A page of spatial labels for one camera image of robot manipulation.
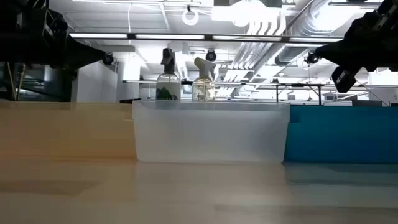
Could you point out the clear plastic basket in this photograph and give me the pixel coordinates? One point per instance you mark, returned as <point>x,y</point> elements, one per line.
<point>211,133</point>

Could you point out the black metal table frame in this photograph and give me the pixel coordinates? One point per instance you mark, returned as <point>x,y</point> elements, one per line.
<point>298,85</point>

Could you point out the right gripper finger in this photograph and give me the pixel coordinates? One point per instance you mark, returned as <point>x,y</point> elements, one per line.
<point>329,54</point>

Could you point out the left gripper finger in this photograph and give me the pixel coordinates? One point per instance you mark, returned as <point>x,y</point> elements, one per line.
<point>90,56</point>

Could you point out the spray bottle with black nozzle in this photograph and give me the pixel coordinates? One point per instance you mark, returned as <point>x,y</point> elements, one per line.
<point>168,84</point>

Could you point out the dark glass partition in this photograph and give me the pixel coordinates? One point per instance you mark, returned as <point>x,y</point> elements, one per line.
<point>37,84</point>

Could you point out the orange plastic basket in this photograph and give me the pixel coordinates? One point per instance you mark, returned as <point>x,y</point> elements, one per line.
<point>65,130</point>

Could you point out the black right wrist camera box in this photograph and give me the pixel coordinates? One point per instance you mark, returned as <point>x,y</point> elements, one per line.
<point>343,79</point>

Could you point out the silver ventilation duct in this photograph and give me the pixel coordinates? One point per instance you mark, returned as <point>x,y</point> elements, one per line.
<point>298,46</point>

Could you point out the spray bottle with white nozzle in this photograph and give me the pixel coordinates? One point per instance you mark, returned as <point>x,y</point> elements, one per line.
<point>203,87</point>

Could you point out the black round ceiling spotlight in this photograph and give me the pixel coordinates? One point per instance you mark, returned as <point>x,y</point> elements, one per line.
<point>108,58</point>
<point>211,55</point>
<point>311,58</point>

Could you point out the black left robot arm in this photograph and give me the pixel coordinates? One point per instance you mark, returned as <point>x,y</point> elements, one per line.
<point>21,31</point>

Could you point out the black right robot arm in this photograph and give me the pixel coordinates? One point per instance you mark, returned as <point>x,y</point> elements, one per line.
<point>390,7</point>

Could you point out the black frame light bar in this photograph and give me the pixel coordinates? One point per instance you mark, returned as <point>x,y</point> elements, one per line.
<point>205,37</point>

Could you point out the blue plastic basket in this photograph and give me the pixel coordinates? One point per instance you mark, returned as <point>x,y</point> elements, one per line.
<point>342,133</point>

